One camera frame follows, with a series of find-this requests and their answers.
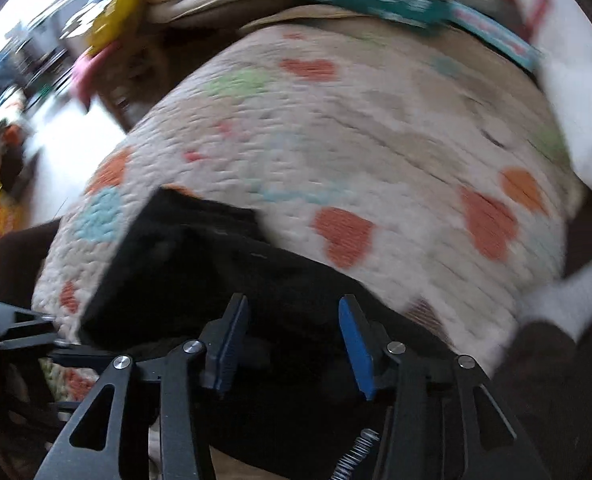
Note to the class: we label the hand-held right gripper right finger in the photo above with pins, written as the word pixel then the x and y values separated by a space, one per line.
pixel 358 350

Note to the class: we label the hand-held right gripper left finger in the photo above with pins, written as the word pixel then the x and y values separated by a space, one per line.
pixel 230 345

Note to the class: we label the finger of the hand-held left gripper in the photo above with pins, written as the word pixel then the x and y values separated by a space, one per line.
pixel 6 321
pixel 83 357

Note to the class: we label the black pants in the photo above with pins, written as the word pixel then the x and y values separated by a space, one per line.
pixel 286 300

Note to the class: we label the white heart print quilt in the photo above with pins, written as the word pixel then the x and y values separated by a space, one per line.
pixel 375 160

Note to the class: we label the dark brown cloth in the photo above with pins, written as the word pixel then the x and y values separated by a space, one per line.
pixel 550 390

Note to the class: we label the white cloth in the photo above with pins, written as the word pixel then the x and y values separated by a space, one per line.
pixel 570 295

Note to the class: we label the pink cloth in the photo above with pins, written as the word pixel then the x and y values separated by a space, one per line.
pixel 93 72

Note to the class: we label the brown box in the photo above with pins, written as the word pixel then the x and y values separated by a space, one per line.
pixel 141 80

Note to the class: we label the white pillow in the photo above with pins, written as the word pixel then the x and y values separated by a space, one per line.
pixel 575 100

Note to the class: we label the beige cushion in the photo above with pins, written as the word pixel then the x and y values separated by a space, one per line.
pixel 226 2

